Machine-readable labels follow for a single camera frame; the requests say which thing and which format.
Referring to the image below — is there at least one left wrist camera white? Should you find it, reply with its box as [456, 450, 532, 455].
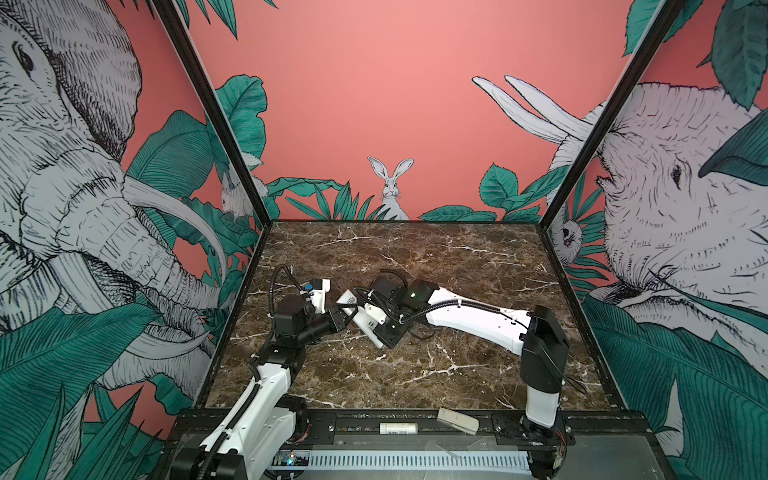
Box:
[302, 278, 331, 314]

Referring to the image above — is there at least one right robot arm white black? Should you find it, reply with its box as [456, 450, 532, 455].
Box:
[352, 276, 570, 479]

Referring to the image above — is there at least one white cylinder on rail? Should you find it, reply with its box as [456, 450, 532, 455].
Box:
[379, 422, 418, 435]

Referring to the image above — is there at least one black right frame post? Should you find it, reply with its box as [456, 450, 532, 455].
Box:
[537, 0, 686, 230]

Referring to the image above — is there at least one black left frame post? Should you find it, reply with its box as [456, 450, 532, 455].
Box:
[152, 0, 272, 230]

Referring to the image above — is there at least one black front mounting rail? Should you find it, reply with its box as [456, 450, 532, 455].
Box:
[169, 409, 652, 447]

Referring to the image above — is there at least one white slotted cable duct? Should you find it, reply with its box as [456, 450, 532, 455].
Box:
[269, 449, 532, 473]

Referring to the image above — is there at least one white remote control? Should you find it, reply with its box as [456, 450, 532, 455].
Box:
[336, 290, 384, 348]

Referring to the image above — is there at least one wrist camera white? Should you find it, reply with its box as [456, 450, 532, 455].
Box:
[302, 278, 331, 314]
[363, 303, 388, 329]

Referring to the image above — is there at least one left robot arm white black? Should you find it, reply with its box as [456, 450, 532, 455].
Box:
[168, 264, 359, 479]

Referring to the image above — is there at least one black frame post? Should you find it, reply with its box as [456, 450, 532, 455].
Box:
[152, 0, 272, 230]
[537, 0, 686, 230]

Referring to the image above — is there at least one grey box on rail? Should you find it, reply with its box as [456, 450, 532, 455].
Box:
[437, 407, 480, 435]

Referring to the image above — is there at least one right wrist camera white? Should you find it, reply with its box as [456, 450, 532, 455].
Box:
[363, 303, 388, 329]

